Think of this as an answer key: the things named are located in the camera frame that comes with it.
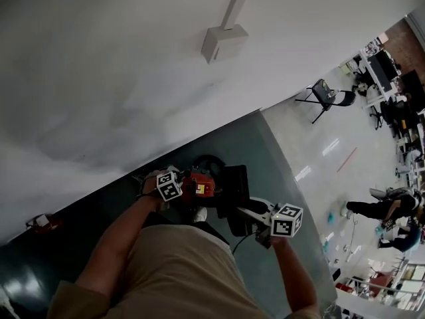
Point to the black folding chair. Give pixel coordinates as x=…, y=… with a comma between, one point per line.
x=323, y=93

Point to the black office chair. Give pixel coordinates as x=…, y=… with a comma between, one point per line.
x=386, y=111

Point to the person's right forearm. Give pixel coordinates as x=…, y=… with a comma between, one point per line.
x=293, y=277

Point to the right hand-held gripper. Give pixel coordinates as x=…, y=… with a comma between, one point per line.
x=285, y=223

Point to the person's left hand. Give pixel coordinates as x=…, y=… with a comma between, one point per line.
x=150, y=184

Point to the white wall junction box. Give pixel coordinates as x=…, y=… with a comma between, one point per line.
x=224, y=43

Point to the person's left forearm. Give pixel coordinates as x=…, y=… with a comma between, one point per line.
x=116, y=244

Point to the person's beige shirt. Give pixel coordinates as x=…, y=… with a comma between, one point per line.
x=179, y=277

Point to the small white box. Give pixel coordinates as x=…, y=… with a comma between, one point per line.
x=38, y=220

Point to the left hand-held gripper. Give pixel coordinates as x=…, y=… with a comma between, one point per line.
x=169, y=186

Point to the white office desk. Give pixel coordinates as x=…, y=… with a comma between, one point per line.
x=383, y=93

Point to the small teal object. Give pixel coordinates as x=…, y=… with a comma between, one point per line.
x=330, y=216

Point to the person's right white shoe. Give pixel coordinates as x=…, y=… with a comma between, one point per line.
x=201, y=214

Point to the red vacuum cleaner body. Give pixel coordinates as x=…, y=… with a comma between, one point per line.
x=199, y=188

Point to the red fire extinguisher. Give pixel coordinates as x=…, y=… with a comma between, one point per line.
x=50, y=225

